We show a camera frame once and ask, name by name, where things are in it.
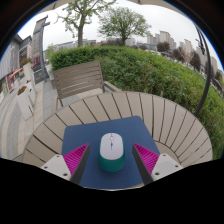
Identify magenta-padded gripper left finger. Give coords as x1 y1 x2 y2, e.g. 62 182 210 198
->
41 143 92 186

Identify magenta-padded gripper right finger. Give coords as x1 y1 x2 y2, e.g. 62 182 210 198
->
131 143 184 186

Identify white and teal computer mouse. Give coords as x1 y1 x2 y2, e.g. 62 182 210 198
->
97 132 126 173

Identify dark blue mouse pad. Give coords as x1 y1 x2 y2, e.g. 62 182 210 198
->
61 115 161 190

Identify white flower planter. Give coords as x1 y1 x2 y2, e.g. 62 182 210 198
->
16 84 37 121

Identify slatted wooden chair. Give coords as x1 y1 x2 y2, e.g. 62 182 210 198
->
52 60 123 111

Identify distant apartment buildings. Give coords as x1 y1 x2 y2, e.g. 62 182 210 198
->
146 30 222 73

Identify tall thin-crowned tree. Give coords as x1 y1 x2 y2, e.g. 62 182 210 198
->
56 0 118 48

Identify round-crowned green tree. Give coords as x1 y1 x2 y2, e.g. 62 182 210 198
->
98 6 152 46

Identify curved black lamp post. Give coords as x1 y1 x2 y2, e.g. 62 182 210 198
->
193 24 212 118

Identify grey metal post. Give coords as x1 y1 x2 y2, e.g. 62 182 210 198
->
38 20 51 82

